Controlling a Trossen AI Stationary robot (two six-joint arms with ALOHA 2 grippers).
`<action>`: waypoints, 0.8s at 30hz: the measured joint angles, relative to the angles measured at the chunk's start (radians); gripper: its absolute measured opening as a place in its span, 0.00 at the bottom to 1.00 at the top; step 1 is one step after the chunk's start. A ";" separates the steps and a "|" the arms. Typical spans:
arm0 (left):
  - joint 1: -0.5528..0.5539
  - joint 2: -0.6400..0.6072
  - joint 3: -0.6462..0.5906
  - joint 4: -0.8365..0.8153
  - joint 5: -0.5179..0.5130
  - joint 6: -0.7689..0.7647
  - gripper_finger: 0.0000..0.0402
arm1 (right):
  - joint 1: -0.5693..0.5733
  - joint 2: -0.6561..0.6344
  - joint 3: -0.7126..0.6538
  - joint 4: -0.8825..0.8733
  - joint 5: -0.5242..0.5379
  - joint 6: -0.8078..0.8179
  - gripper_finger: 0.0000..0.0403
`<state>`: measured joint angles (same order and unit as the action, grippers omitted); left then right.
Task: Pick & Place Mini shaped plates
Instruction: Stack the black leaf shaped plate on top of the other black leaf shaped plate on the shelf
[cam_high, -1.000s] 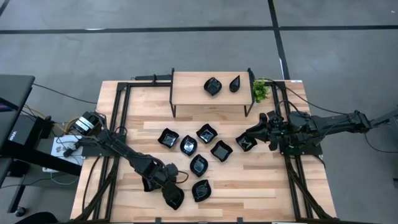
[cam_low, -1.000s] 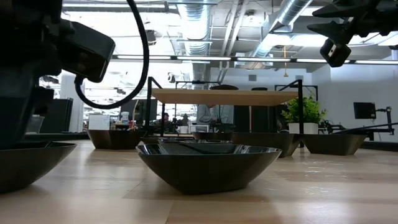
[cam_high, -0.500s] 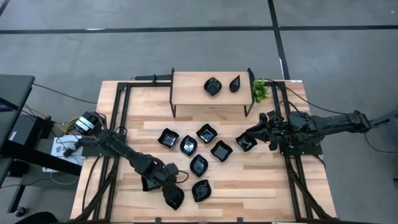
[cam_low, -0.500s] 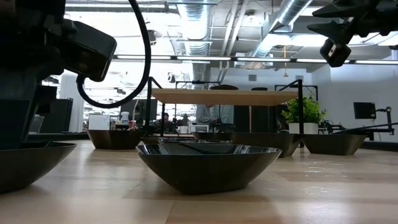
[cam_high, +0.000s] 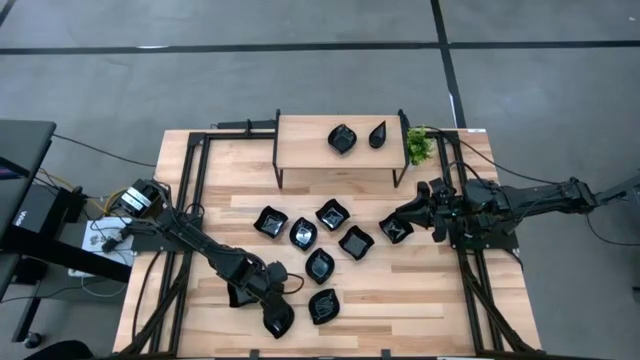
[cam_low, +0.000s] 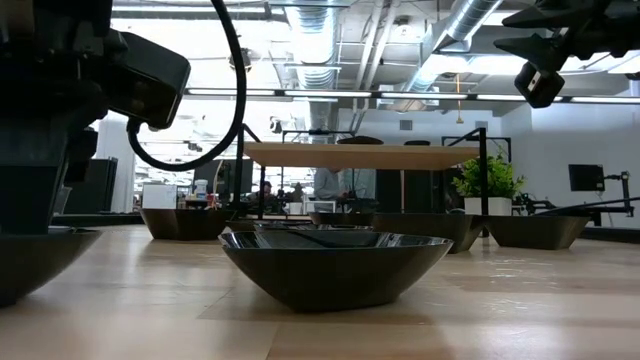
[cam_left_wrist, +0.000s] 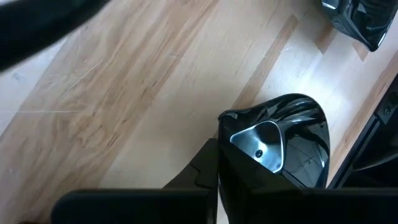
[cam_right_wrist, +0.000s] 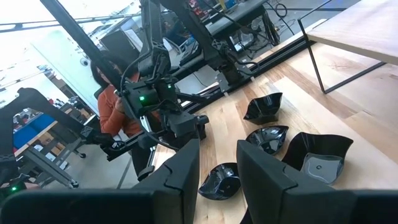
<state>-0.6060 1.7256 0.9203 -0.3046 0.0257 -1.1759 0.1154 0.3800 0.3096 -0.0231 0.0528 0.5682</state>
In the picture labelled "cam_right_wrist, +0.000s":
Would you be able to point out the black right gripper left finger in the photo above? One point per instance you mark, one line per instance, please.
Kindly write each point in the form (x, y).
(183, 189)

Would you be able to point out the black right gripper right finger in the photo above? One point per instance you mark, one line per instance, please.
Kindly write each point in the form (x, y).
(270, 193)

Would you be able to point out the black leaf shaped plate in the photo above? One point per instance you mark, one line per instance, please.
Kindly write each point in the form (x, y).
(268, 139)
(221, 182)

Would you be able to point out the black square wavy plate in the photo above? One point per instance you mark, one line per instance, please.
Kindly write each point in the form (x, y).
(264, 107)
(317, 157)

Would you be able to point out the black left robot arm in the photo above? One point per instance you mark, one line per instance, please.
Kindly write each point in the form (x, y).
(152, 46)

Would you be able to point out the person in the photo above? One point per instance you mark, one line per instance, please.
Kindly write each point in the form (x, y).
(109, 115)

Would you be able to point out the blue storage bin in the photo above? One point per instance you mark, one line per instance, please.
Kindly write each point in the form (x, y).
(34, 130)

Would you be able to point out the wooden shelf black legs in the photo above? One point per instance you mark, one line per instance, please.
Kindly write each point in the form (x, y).
(357, 28)

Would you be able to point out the black aluminium rail frame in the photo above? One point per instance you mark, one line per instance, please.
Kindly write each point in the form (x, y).
(79, 37)

